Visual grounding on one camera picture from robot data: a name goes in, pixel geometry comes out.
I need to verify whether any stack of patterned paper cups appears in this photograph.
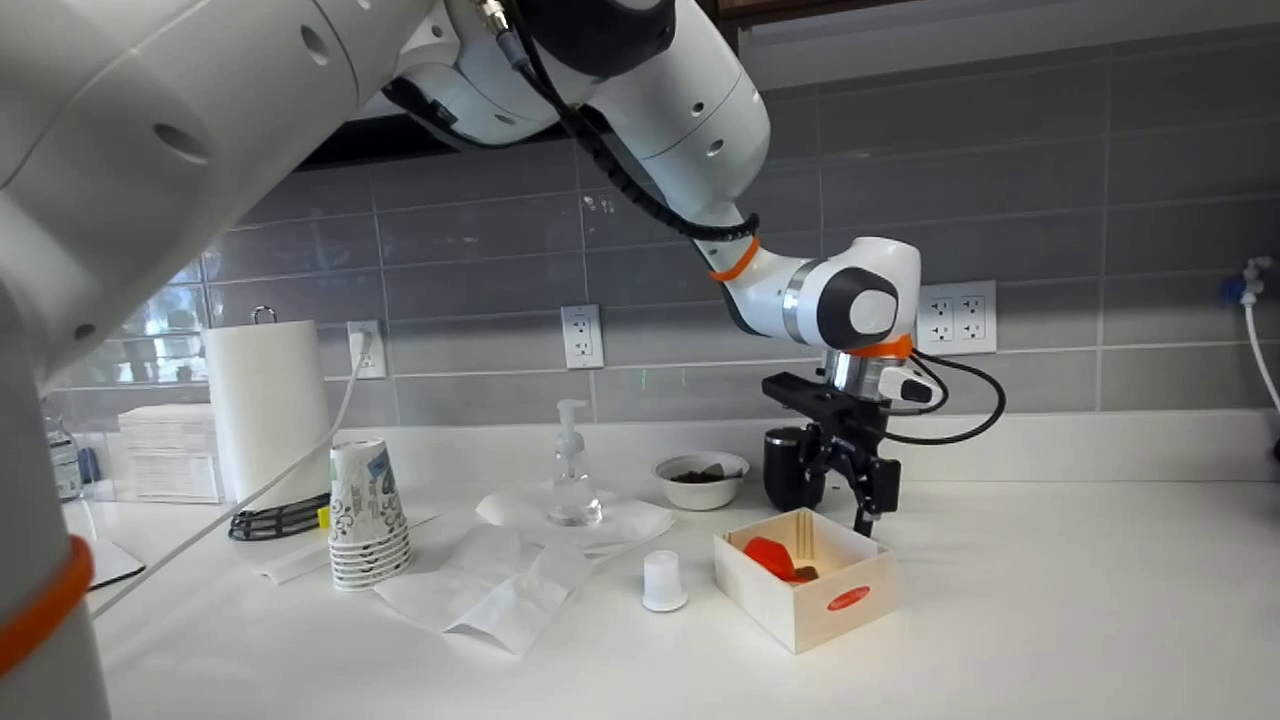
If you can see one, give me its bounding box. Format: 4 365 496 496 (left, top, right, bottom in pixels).
324 437 414 595

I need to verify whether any white tissue box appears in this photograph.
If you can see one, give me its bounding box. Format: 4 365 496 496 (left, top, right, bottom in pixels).
111 401 225 506

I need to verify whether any clear glass pump bottle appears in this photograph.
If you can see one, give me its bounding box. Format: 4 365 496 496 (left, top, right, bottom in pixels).
539 395 608 532

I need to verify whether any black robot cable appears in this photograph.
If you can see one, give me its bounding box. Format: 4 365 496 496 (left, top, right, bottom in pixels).
888 349 1010 447

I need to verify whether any light wooden box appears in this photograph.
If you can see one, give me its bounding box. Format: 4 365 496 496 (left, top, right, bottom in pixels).
707 505 894 661

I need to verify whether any white wall outlet with plug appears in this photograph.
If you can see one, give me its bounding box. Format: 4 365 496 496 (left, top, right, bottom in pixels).
345 314 392 384

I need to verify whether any white bowl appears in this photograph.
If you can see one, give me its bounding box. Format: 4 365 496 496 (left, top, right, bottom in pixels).
653 447 751 517

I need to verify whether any white hose with blue fitting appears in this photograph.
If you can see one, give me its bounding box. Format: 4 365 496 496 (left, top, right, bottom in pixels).
1210 256 1280 463

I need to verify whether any orange plastic toy piece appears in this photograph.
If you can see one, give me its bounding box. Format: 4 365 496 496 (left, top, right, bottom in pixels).
741 532 801 579

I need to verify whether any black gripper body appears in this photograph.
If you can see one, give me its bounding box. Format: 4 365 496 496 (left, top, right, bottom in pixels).
795 395 904 505

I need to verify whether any double white wall outlet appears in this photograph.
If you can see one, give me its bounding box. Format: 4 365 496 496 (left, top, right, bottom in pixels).
913 277 1004 359

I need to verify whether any single white wall outlet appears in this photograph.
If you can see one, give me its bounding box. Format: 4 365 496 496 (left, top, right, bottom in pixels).
557 298 608 373

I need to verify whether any black metal cup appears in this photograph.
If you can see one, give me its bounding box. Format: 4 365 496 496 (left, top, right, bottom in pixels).
761 424 832 517

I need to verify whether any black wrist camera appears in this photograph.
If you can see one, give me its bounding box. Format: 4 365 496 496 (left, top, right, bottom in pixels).
761 367 891 426

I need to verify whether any clear plastic bag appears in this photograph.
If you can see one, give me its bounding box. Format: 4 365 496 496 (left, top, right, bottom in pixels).
370 525 608 661

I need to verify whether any thin white cable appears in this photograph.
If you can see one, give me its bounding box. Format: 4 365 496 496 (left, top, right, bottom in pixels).
88 333 370 619

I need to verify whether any white paper towel roll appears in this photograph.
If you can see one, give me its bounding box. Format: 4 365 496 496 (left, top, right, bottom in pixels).
199 314 337 506

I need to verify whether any flat white paper napkin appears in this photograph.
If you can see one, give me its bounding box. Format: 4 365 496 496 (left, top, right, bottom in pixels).
473 484 679 551

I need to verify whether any small white plastic cup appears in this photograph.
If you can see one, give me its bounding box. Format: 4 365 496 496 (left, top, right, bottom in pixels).
635 548 694 619

